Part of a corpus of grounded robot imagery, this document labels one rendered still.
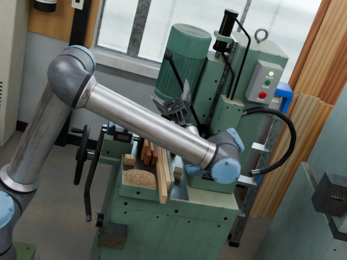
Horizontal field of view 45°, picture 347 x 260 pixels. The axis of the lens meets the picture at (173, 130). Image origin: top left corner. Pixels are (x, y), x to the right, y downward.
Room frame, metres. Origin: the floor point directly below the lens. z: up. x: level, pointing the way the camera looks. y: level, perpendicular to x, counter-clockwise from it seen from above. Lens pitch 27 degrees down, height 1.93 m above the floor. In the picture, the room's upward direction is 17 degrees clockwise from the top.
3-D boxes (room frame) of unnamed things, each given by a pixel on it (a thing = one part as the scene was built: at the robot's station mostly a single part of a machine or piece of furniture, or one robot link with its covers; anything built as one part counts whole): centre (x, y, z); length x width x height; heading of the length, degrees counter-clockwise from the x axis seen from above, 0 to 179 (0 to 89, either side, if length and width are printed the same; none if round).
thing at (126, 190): (1.72, 0.15, 0.87); 0.61 x 0.30 x 0.06; 14
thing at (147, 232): (1.78, -0.07, 0.35); 0.58 x 0.45 x 0.71; 104
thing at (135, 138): (1.72, 0.16, 0.95); 0.09 x 0.07 x 0.09; 14
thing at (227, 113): (1.65, -0.20, 1.22); 0.09 x 0.08 x 0.15; 104
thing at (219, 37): (1.78, -0.09, 1.53); 0.08 x 0.08 x 0.17; 14
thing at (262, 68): (1.69, -0.30, 1.40); 0.10 x 0.06 x 0.16; 104
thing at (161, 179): (1.66, 0.03, 0.92); 0.60 x 0.02 x 0.04; 14
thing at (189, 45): (1.75, 0.05, 1.35); 0.18 x 0.18 x 0.31
